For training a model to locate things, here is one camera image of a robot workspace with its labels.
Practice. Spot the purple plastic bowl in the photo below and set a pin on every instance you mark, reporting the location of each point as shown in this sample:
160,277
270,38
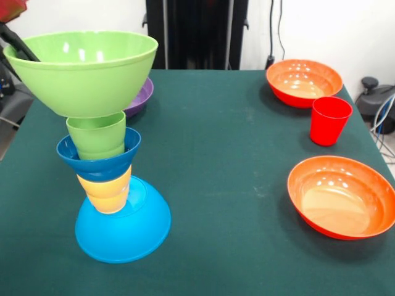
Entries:
140,98

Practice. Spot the yellow stepped plastic cup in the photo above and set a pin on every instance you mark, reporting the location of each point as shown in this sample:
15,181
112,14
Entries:
106,197

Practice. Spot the dark blue plastic bowl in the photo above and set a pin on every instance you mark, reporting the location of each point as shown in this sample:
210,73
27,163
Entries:
98,169

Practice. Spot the dark green tablecloth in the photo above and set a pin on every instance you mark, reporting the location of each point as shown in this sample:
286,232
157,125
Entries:
216,172

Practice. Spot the black equipment box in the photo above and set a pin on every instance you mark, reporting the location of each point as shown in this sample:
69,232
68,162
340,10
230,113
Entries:
4,83

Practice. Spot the red plastic cup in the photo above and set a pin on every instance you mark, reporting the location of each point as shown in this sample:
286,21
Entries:
330,123

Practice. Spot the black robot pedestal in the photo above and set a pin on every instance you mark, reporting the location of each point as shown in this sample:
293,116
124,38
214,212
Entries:
191,31

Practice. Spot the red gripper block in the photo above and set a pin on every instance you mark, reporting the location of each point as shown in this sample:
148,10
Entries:
10,9

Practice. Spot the green stepped plastic cup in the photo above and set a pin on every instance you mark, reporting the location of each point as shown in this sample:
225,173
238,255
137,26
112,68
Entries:
98,138

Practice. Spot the light green plastic bowl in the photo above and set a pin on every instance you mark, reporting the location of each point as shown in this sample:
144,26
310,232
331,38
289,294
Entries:
83,86

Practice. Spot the light blue plastic bowl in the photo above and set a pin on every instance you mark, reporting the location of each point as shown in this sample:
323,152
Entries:
129,234

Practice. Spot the orange plastic bowl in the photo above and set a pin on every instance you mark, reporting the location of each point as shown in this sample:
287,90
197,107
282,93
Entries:
339,200
304,83

